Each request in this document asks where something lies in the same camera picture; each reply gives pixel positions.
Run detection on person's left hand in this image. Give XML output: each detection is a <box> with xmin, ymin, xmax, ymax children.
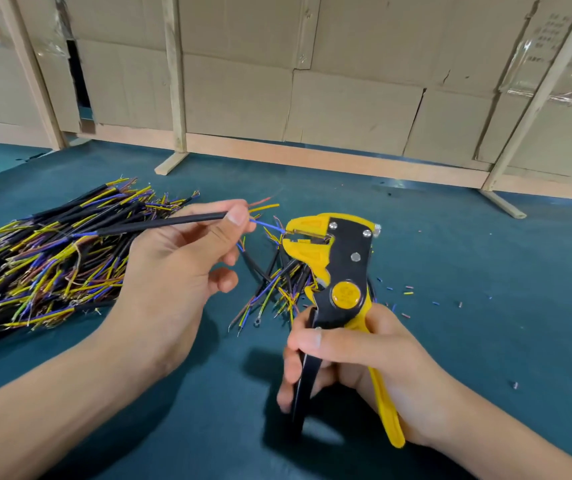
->
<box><xmin>98</xmin><ymin>199</ymin><xmax>256</xmax><ymax>381</ymax></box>

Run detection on person's right hand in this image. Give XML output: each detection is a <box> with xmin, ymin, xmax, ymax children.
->
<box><xmin>276</xmin><ymin>303</ymin><xmax>463</xmax><ymax>445</ymax></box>

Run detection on black multi-core cable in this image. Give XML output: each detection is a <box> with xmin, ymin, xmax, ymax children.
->
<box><xmin>73</xmin><ymin>197</ymin><xmax>287</xmax><ymax>241</ymax></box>

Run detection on yellow black wire stripper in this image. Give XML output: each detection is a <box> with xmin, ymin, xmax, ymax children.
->
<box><xmin>282</xmin><ymin>213</ymin><xmax>407</xmax><ymax>449</ymax></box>

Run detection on person's left forearm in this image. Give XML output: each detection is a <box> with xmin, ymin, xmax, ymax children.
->
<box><xmin>0</xmin><ymin>322</ymin><xmax>176</xmax><ymax>480</ymax></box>

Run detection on person's right forearm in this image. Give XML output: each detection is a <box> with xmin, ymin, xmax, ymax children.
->
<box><xmin>413</xmin><ymin>387</ymin><xmax>572</xmax><ymax>480</ymax></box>

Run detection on scattered insulation bits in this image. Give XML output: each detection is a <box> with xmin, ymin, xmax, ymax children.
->
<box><xmin>375</xmin><ymin>276</ymin><xmax>520</xmax><ymax>391</ymax></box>

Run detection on small heap of stripped cables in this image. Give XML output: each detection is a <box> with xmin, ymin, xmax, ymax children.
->
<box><xmin>228</xmin><ymin>230</ymin><xmax>328</xmax><ymax>338</ymax></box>

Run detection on long wooden base rail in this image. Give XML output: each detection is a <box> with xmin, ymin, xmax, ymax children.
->
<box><xmin>80</xmin><ymin>123</ymin><xmax>572</xmax><ymax>203</ymax></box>

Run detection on wooden post with foot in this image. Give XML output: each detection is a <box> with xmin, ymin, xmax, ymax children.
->
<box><xmin>154</xmin><ymin>0</ymin><xmax>190</xmax><ymax>176</ymax></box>
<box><xmin>480</xmin><ymin>0</ymin><xmax>572</xmax><ymax>220</ymax></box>

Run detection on large pile of black cables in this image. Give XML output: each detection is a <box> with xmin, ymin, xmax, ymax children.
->
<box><xmin>0</xmin><ymin>177</ymin><xmax>201</xmax><ymax>348</ymax></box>

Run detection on wall of cardboard panels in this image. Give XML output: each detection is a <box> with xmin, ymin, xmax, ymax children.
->
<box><xmin>0</xmin><ymin>0</ymin><xmax>572</xmax><ymax>184</ymax></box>

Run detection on plain wooden post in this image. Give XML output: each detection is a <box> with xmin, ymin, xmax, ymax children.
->
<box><xmin>0</xmin><ymin>0</ymin><xmax>68</xmax><ymax>151</ymax></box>

